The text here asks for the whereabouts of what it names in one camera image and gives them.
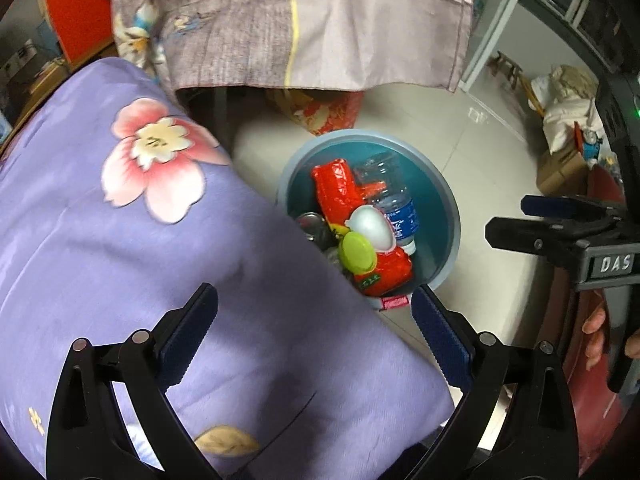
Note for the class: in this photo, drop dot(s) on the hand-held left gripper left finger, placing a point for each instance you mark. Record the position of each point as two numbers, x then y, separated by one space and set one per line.
187 332

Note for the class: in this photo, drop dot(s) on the clear plastic water bottle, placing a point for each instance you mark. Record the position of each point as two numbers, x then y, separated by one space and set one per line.
400 210

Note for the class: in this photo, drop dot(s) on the red plastic bag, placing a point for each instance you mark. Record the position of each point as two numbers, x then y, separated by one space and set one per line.
332 185

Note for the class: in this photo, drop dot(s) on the sliding glass door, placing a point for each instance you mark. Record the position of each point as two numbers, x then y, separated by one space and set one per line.
495 20

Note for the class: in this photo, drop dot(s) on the wooden stool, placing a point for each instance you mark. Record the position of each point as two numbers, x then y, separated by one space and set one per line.
506 62

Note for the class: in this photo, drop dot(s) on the red printed bag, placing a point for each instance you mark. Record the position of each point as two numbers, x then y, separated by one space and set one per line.
325 110

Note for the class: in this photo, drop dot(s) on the purple floral tablecloth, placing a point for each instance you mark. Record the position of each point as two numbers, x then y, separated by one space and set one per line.
100 260

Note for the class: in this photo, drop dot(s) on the red soda can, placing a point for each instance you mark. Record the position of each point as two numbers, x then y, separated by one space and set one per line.
311 224

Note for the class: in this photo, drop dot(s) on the cardboard box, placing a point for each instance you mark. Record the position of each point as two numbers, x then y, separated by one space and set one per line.
560 170

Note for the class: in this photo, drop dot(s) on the yellow green plastic lid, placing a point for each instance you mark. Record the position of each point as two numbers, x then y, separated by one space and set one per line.
356 252

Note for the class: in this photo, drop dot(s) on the dark red cloth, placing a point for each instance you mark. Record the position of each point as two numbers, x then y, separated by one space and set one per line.
595 410

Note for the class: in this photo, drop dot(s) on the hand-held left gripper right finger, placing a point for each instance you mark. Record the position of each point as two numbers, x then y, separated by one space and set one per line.
442 340

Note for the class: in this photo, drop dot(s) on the white sack pile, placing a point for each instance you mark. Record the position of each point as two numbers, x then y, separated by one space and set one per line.
565 110

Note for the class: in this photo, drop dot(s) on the wooden shelf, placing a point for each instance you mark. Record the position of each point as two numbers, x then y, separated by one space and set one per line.
47 77

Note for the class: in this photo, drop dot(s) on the grey purple printed cloth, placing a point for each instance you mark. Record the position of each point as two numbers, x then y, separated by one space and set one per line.
350 20

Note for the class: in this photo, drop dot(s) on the blue toy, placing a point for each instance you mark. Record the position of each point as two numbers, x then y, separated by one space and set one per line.
592 137

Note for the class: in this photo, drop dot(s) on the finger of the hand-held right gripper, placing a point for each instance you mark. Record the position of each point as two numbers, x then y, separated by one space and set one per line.
530 237
550 205

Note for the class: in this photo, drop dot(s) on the teal grey trash bin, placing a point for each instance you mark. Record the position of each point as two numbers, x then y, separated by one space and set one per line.
430 200

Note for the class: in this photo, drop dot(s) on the person's right hand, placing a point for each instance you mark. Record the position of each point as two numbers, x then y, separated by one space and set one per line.
595 332

